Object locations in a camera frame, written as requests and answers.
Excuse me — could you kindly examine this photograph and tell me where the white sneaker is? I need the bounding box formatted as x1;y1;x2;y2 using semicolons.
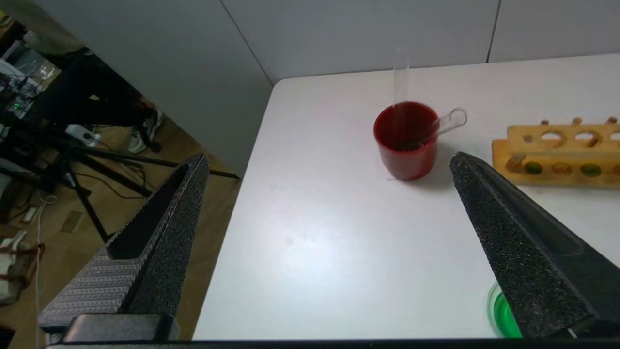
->
128;109;163;154

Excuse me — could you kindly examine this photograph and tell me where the brown and white floor bundle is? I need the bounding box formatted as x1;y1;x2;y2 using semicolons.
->
0;230;45;306

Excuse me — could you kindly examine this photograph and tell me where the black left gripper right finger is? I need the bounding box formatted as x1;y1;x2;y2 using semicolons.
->
449;151;620;339

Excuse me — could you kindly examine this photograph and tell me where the test tube with yellow pigment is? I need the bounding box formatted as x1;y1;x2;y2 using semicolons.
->
393;46;411;146

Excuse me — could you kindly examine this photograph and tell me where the clear glass petri dish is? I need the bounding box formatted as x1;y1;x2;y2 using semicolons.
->
487;282;524;339

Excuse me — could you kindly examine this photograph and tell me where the test tube with blue pigment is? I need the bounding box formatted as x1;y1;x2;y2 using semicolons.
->
412;108;468;148

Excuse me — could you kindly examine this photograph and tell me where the wooden test tube rack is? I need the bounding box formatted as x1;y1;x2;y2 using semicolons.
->
492;116;620;189

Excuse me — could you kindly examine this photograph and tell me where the floor socket plate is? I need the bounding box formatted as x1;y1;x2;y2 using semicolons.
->
61;210;85;234

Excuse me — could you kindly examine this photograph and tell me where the dark red plastic cup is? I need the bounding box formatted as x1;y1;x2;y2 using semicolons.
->
373;101;440;182

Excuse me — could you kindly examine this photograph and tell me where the cluttered electronics desk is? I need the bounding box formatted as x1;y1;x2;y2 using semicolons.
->
0;29;62;122

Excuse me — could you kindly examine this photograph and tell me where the black metal frame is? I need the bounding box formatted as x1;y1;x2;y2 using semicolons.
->
0;124;241;243

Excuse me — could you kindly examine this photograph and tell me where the thin white floor cable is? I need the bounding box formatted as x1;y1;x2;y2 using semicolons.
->
34;194;58;335

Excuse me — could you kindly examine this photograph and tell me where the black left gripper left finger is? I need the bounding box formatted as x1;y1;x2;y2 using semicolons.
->
38;154;210;342

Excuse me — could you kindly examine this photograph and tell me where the white power adapter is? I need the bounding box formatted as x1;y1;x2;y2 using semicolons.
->
65;125;102;147

